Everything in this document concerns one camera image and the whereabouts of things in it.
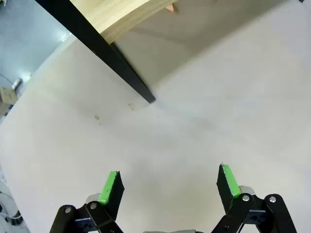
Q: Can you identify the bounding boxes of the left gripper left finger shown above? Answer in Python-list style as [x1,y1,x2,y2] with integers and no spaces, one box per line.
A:
[50,170,126,233]

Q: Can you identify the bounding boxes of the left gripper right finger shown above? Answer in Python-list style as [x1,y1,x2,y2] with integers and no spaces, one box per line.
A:
[211,163,298,233]

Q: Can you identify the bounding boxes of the cardboard box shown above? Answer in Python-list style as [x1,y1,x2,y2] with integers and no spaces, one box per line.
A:
[0,86,19,116]

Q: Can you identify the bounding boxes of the white cable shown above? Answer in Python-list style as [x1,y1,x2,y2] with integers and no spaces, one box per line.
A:
[0,210,24,220]

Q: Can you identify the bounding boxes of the two-tier wooden shelf black frame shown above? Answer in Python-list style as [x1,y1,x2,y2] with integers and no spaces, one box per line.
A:
[35,0,179,105]

